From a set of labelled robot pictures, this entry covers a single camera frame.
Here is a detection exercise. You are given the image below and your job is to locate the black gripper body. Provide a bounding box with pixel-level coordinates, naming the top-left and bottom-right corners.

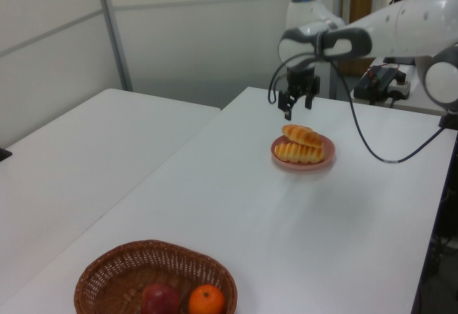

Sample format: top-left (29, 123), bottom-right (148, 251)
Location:
top-left (286, 69), bottom-right (317, 97)

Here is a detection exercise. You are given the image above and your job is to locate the braided toy bread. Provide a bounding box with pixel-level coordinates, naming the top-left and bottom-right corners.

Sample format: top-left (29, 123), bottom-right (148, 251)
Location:
top-left (281, 124), bottom-right (325, 149)

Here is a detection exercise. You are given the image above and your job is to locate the ridged toy bread loaf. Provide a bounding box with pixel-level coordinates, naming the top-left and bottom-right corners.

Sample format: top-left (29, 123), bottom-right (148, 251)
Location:
top-left (274, 142), bottom-right (326, 165)

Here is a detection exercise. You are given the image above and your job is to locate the toy orange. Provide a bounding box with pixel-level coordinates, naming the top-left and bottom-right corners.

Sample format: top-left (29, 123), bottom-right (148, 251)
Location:
top-left (188, 284), bottom-right (226, 314)

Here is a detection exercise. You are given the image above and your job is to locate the red toy apple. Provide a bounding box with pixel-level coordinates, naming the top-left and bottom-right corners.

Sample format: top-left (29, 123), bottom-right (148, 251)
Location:
top-left (141, 283), bottom-right (180, 314)

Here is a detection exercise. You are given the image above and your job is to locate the pink plate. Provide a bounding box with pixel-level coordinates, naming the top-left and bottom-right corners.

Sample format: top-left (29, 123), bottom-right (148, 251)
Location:
top-left (271, 134), bottom-right (336, 171)

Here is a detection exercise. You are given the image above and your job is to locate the brown woven basket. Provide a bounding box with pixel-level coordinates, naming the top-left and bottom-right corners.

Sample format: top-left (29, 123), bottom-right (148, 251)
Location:
top-left (74, 240), bottom-right (238, 314)

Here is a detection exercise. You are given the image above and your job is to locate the black electronics box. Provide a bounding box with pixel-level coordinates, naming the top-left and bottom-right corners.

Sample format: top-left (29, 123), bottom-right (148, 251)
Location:
top-left (354, 65), bottom-right (399, 106)

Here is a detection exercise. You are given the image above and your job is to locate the white emergency stop button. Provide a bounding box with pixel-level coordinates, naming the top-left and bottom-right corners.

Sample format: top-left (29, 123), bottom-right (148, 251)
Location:
top-left (387, 72), bottom-right (411, 101)

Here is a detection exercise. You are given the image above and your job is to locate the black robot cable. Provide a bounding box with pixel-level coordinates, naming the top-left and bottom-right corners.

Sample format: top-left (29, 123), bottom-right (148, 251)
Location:
top-left (268, 51), bottom-right (447, 165)

